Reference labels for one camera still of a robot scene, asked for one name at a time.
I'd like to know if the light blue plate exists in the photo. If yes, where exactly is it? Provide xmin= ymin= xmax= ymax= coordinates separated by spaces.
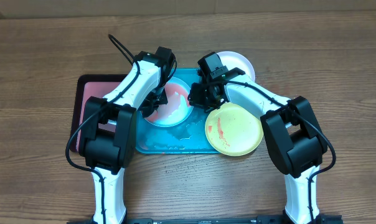
xmin=145 ymin=77 xmax=193 ymax=128

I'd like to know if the white plate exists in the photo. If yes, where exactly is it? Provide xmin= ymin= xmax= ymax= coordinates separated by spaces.
xmin=217 ymin=51 xmax=256 ymax=81

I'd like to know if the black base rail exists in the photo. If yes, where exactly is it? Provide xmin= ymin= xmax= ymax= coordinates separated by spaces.
xmin=67 ymin=214 xmax=344 ymax=224

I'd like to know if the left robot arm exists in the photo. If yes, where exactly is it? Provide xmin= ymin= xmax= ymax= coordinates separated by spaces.
xmin=72 ymin=47 xmax=176 ymax=223

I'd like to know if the black tray with red mat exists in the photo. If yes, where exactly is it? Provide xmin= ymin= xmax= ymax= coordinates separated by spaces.
xmin=70 ymin=74 xmax=126 ymax=135

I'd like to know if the yellow-green plate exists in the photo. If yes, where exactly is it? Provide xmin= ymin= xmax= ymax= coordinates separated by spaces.
xmin=205 ymin=103 xmax=263 ymax=156

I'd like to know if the teal plastic tray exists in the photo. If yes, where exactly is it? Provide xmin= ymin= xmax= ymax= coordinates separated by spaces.
xmin=136 ymin=68 xmax=220 ymax=154

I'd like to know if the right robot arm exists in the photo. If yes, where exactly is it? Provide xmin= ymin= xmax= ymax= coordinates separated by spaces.
xmin=188 ymin=52 xmax=332 ymax=223

